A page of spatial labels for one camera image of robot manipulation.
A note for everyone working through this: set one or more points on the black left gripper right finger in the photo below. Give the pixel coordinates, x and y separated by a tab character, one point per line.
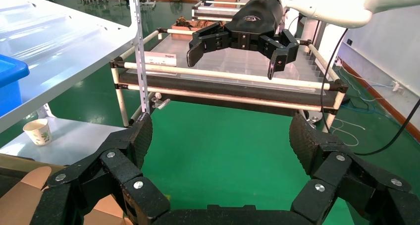
344	174

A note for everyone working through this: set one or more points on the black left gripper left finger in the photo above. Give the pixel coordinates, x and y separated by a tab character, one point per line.
108	171

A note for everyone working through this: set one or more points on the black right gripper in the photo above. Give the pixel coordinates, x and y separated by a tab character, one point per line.
256	16

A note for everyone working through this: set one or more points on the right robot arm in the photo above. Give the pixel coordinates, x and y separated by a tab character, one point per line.
344	3

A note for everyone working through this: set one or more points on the cardboard box with brown parts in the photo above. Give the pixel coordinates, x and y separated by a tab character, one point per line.
180	33

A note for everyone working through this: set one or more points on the open cardboard box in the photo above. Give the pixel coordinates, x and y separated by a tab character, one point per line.
19	197

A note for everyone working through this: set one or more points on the large blue plastic tray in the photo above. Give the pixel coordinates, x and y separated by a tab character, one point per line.
8	85

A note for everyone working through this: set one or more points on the clear acrylic sheet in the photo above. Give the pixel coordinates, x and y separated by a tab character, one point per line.
236	61

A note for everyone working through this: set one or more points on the white lower shelf board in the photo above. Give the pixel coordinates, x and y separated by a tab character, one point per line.
75	141

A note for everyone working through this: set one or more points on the black foam mat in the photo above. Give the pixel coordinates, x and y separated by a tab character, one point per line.
229	87

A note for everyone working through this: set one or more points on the background pipe rack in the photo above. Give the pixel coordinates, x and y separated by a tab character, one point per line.
216	9

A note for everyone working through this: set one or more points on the cart caster wheel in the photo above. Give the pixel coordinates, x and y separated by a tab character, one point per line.
311	118

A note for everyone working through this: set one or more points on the white paper cup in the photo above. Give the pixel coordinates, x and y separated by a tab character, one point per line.
37	133

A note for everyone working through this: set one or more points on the silver spring clamp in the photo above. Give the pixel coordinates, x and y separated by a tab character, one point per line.
160	102

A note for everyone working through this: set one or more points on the white labelled carton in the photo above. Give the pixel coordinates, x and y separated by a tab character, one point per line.
160	59

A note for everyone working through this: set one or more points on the green tablecloth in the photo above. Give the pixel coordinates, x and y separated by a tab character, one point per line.
223	157

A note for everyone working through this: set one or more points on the white pipe frame cart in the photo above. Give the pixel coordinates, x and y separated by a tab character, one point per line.
229	75

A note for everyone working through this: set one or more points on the white wall power strip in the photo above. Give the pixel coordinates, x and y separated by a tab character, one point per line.
397	86

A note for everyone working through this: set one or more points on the perforated white shelf post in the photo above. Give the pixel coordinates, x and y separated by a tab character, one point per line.
139	52

